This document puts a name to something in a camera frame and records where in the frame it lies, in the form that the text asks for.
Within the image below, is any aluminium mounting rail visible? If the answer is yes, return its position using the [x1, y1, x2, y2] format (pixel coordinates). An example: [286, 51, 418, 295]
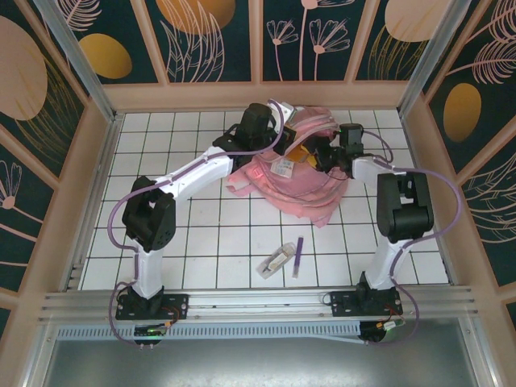
[39, 285, 481, 322]

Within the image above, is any grey metal sheet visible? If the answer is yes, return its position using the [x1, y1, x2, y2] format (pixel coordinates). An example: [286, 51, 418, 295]
[38, 338, 491, 387]

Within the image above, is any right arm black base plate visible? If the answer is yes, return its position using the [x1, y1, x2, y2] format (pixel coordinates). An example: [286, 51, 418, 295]
[329, 289, 404, 319]

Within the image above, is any small clear plastic case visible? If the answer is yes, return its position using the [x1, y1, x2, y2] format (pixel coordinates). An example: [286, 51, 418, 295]
[259, 241, 294, 280]

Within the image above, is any aluminium corner post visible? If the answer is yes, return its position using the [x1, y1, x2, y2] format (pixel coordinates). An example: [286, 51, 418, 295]
[397, 0, 484, 118]
[31, 0, 125, 122]

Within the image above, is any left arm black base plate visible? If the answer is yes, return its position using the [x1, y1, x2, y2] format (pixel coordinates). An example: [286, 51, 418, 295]
[115, 293, 190, 322]

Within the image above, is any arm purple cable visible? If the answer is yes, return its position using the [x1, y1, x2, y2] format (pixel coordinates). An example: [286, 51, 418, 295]
[336, 128, 463, 347]
[109, 99, 291, 348]

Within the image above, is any grey slotted cable duct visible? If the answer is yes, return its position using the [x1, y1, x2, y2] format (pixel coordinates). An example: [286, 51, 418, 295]
[56, 320, 366, 346]

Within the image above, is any clear stationery pack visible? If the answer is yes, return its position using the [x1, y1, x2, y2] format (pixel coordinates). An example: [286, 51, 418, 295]
[269, 158, 298, 178]

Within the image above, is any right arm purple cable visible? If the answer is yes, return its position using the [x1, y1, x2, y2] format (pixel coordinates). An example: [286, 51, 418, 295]
[336, 128, 463, 347]

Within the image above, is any purple pen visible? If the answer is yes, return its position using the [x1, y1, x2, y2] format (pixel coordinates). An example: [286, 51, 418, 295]
[290, 236, 306, 279]

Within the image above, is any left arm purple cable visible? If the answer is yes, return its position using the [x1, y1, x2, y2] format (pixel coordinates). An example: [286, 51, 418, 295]
[109, 99, 291, 348]

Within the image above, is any pink student backpack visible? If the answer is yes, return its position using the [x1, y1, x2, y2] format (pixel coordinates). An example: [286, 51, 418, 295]
[225, 105, 352, 231]

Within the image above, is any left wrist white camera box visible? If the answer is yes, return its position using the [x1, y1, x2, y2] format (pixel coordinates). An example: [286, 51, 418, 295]
[277, 101, 298, 124]

